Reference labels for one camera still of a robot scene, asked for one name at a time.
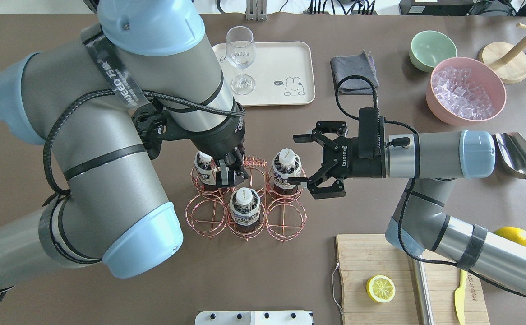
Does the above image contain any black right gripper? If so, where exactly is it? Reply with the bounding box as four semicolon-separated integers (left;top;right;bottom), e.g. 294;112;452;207
287;107;387;200

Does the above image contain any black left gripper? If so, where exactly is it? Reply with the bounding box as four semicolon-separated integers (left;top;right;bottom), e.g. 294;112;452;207
191;116;250;188

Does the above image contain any copper wire bottle basket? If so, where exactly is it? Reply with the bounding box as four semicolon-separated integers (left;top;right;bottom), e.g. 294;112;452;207
185;150;308;242

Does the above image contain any tea bottle dark liquid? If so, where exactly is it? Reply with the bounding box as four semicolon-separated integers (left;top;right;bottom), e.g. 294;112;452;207
272;148;302;198

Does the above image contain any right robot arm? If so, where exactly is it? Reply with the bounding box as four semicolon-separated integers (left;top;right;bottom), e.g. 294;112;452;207
289;107;526;297

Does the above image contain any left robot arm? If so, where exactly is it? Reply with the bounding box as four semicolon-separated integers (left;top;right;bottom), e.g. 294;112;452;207
0;0;249;297

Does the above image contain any grey folded cloth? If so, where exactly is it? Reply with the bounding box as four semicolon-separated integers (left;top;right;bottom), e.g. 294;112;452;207
330;50;380;95

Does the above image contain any wooden cutting board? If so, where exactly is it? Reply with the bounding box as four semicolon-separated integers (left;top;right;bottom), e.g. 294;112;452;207
332;233;490;325

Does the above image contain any cream rabbit tray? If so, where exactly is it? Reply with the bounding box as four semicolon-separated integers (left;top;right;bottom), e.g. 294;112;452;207
234;41;315;107

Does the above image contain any clear wine glass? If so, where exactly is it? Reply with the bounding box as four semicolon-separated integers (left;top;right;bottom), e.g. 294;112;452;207
226;25;256;95

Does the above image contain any clear ice cubes pile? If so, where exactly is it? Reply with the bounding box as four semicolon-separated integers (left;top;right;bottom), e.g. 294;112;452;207
431;66;496;120

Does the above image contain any lemon half slice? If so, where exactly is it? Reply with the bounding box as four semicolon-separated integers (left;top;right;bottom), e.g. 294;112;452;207
366;275;396;304

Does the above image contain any pink bowl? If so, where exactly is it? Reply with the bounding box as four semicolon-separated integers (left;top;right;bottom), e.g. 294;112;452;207
426;57;507;126

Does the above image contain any mint green bowl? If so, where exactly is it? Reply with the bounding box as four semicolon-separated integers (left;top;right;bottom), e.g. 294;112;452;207
409;30;457;72

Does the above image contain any steel muddler rod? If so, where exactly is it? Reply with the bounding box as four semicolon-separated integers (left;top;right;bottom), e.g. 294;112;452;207
411;259;435;325

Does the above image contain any steel ice scoop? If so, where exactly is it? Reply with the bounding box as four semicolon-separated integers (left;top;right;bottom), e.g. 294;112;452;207
494;132;526;181

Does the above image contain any yellow plastic knife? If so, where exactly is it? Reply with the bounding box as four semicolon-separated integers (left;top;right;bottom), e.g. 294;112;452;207
453;269;468;325

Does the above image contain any yellow lemon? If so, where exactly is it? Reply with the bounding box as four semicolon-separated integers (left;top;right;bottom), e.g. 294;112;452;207
494;226;526;247

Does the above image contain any round wooden stand base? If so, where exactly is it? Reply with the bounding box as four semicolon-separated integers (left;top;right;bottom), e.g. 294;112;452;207
478;23;526;84

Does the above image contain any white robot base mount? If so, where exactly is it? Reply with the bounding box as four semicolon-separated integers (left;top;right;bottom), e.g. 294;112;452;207
194;309;314;325

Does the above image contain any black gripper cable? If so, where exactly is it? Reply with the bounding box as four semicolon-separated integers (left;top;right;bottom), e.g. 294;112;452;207
334;75;526;298

